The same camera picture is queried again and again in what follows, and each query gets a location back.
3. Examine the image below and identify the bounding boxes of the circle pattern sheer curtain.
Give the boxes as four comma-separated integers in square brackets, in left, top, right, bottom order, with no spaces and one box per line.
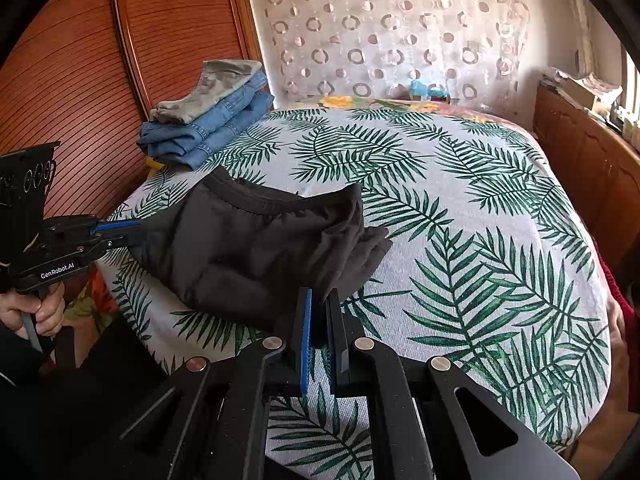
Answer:
[242,0,531,121]

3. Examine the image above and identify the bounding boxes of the wooden slatted wardrobe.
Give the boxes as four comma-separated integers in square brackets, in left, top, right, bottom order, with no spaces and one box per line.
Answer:
[0,0,266,301]

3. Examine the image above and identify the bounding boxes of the floral blanket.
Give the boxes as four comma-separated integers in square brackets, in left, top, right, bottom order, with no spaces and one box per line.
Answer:
[295,92,526,128]

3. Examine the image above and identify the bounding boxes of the folded grey pants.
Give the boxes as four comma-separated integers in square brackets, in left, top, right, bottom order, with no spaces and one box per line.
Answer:
[150,59,263,125]

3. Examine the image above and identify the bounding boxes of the leaf print bed sheet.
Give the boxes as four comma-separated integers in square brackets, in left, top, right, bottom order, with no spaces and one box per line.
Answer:
[97,105,613,480]

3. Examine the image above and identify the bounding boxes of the black pants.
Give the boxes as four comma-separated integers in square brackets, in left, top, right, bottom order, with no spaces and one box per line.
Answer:
[127,166,394,329]

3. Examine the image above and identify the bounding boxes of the person's left hand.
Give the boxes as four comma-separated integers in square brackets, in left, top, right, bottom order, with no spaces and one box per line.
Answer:
[0,282,67,339]

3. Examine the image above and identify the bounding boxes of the folded blue jeans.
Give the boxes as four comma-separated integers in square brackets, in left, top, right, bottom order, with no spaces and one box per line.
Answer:
[140,71,269,149]
[136,91,276,171]

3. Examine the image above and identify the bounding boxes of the red cloth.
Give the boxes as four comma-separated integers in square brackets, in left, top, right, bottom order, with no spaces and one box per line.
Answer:
[595,245,640,411]

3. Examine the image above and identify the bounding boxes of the white lace curtain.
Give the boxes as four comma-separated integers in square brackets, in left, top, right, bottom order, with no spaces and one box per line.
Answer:
[570,0,602,77]

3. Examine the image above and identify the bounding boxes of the window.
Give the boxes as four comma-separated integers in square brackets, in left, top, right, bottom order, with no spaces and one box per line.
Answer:
[620,45,640,126]

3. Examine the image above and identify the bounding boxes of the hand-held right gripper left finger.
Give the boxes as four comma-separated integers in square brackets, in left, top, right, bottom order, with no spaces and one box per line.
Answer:
[90,287,315,480]

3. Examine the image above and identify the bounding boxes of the blue plastic object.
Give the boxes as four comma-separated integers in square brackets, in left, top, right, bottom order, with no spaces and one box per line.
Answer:
[409,80,449,101]

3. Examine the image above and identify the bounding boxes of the cardboard box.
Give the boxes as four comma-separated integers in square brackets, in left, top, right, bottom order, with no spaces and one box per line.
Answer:
[554,72,624,112]

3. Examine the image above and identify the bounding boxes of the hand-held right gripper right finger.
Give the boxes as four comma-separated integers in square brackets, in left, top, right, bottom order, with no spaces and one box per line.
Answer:
[325,290,581,480]

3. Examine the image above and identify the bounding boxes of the wooden cabinet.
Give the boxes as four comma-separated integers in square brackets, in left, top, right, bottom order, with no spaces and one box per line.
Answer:
[532,82,640,271]

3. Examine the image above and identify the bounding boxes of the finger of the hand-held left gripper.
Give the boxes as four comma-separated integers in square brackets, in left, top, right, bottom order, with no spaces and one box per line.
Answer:
[97,232,145,255]
[92,217,147,234]

